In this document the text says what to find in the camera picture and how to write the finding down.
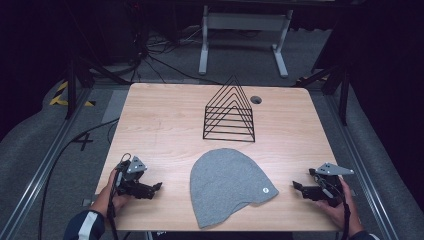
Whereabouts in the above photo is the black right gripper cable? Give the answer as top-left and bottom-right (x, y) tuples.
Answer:
(333, 181), (352, 240)

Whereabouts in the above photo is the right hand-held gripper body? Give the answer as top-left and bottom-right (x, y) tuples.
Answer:
(304, 162), (355, 208)

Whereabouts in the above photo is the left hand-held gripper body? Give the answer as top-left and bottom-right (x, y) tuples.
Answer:
(114, 155), (155, 200)

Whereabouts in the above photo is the black metal stand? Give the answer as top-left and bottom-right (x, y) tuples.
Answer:
(293, 63), (352, 127)
(64, 56), (132, 121)

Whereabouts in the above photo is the bundle of black cables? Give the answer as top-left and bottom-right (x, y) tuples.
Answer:
(131, 19), (221, 85)

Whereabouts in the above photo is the white metal desk frame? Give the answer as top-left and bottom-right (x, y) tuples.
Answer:
(198, 4), (295, 79)

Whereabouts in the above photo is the person's right hand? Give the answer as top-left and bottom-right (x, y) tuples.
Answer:
(315, 177), (364, 236)

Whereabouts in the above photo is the grey beanie hat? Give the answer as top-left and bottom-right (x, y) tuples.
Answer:
(189, 147), (280, 230)

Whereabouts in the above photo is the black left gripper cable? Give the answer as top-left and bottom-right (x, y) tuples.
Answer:
(106, 152), (132, 240)

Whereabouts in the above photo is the black wire triangular rack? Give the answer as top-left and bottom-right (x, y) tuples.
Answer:
(202, 74), (257, 144)

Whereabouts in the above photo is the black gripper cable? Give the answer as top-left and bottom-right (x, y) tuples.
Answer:
(106, 152), (132, 240)
(333, 181), (352, 240)

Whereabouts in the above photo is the aluminium floor rail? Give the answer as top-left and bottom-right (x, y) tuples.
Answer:
(323, 93), (399, 240)
(0, 87), (93, 240)

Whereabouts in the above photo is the black floor cable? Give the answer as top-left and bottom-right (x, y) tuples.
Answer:
(38, 117), (120, 240)

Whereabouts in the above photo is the person's left hand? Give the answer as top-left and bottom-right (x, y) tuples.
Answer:
(90, 168), (135, 218)

